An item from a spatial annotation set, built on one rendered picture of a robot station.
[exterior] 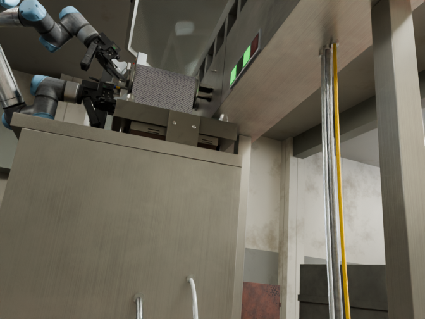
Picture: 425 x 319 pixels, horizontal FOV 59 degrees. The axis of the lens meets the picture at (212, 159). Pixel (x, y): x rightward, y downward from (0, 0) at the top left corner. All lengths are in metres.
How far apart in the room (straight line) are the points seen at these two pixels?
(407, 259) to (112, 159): 0.75
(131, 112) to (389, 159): 0.75
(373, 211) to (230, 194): 6.54
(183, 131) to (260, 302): 3.51
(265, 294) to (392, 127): 3.88
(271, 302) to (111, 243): 3.71
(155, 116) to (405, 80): 0.71
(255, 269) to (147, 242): 4.89
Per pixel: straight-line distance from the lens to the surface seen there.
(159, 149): 1.11
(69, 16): 1.66
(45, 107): 1.38
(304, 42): 1.08
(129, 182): 1.07
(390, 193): 0.78
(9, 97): 1.47
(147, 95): 1.45
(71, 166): 1.08
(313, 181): 6.76
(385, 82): 0.86
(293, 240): 5.99
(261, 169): 6.19
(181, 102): 1.47
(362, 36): 1.08
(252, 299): 4.43
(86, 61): 1.56
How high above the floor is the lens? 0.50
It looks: 19 degrees up
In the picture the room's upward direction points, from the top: 5 degrees clockwise
